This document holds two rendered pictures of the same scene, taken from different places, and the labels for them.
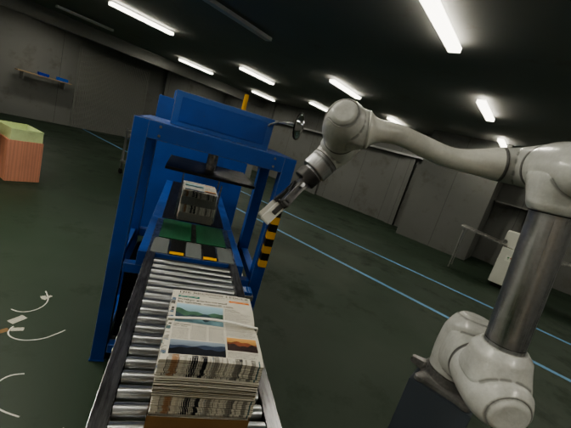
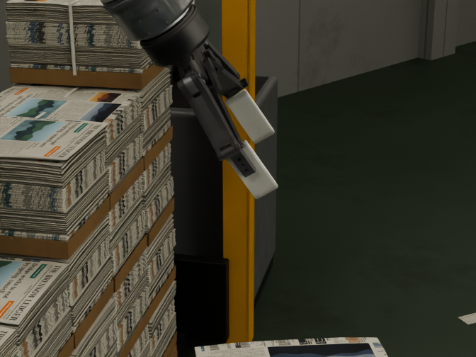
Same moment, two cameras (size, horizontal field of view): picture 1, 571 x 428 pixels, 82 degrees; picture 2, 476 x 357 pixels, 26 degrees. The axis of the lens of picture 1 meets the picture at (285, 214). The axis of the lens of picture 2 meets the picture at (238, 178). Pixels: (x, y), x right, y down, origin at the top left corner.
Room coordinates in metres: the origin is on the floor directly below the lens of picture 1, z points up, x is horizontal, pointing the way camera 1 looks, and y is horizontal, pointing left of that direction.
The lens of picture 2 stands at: (2.15, 0.22, 1.81)
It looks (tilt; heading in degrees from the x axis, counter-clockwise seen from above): 21 degrees down; 189
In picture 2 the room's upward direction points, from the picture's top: straight up
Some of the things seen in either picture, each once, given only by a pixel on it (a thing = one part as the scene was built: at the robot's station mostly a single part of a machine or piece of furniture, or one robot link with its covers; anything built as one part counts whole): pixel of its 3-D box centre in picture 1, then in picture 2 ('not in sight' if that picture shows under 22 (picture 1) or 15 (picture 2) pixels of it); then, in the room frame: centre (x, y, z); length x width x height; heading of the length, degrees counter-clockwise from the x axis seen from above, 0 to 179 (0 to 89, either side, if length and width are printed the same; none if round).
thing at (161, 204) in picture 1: (192, 205); not in sight; (3.31, 0.95, 0.75); 1.55 x 0.65 x 0.10; 19
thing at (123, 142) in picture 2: not in sight; (57, 146); (-0.29, -0.65, 0.95); 0.38 x 0.29 x 0.23; 87
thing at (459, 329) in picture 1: (465, 345); not in sight; (1.03, -0.71, 1.17); 0.18 x 0.16 x 0.22; 174
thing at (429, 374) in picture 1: (443, 374); not in sight; (1.05, -0.69, 1.03); 0.22 x 0.18 x 0.06; 54
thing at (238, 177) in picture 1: (209, 171); not in sight; (2.24, 0.58, 1.30); 0.55 x 0.55 x 0.03; 19
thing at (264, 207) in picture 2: not in sight; (173, 190); (-1.39, -0.60, 0.40); 0.70 x 0.55 x 0.80; 87
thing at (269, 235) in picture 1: (270, 234); not in sight; (2.04, 0.06, 1.05); 0.05 x 0.05 x 0.45; 19
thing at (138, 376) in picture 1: (191, 380); not in sight; (0.97, 0.15, 0.77); 0.47 x 0.05 x 0.05; 109
